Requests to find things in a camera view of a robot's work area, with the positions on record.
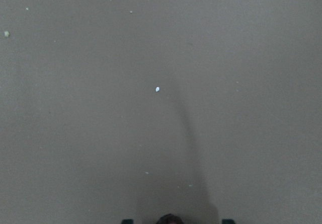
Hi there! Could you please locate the dark red cherry pair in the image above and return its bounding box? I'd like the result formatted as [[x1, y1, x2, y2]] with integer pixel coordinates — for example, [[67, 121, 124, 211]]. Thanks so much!
[[156, 213, 184, 224]]

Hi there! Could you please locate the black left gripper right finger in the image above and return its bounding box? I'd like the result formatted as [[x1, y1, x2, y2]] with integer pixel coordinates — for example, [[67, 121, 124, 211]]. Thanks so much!
[[221, 219, 233, 224]]

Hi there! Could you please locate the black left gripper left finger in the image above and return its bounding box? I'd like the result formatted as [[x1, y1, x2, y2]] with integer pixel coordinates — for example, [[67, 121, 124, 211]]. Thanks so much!
[[121, 219, 134, 224]]

